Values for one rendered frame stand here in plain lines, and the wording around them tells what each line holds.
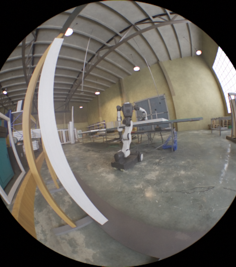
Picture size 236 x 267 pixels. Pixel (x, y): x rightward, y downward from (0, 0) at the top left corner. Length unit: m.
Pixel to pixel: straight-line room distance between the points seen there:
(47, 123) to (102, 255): 0.87
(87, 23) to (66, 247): 8.54
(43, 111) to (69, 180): 0.30
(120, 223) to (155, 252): 0.38
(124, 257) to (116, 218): 0.39
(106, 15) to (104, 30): 1.51
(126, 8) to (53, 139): 7.82
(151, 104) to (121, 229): 9.23
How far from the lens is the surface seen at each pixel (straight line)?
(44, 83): 0.42
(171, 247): 0.76
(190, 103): 8.98
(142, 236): 0.73
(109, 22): 7.80
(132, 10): 7.85
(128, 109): 1.79
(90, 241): 0.83
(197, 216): 0.97
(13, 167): 2.95
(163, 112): 8.71
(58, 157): 0.35
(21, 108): 3.81
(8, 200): 1.73
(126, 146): 1.65
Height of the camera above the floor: 0.77
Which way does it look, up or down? 3 degrees down
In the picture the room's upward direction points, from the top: 7 degrees counter-clockwise
